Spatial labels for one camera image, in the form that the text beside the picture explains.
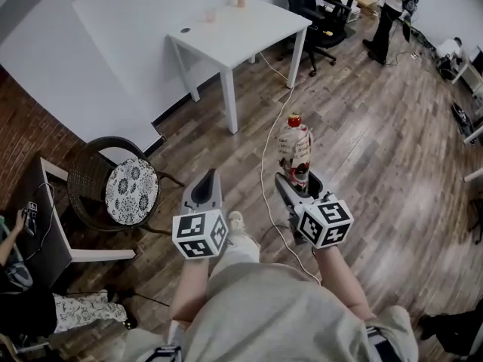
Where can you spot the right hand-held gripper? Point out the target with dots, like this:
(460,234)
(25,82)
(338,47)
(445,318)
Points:
(324,223)

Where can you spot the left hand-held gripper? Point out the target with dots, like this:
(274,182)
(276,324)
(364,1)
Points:
(200,232)

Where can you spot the plastic bottle with red cap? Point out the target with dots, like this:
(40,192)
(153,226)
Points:
(298,149)

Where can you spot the person's left forearm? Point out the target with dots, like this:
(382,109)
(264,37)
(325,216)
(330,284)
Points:
(188,289)

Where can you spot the person's right forearm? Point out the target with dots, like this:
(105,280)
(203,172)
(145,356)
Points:
(339,277)

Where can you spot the person's beige shoe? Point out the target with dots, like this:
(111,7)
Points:
(237,224)

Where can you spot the person's leg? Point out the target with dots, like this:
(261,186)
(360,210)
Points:
(237,253)

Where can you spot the floral round cushion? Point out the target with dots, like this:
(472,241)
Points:
(130,191)

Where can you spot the dark wicker chair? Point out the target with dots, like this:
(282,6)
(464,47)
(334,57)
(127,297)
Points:
(87,179)

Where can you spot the person's grey shirt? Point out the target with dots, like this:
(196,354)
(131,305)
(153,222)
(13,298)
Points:
(271,315)

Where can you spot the small yellow toy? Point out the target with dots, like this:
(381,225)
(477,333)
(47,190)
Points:
(328,33)

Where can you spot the white table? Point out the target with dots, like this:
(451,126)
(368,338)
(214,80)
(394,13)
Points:
(241,36)

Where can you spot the white power strip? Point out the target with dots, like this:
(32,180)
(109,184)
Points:
(416,55)

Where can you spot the pink cup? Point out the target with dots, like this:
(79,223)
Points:
(210,15)

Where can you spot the black bag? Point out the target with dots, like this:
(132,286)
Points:
(447,70)

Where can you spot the pink vase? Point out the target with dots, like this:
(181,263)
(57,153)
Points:
(241,0)

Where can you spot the dark desk with white frame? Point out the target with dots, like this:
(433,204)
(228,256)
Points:
(41,217)

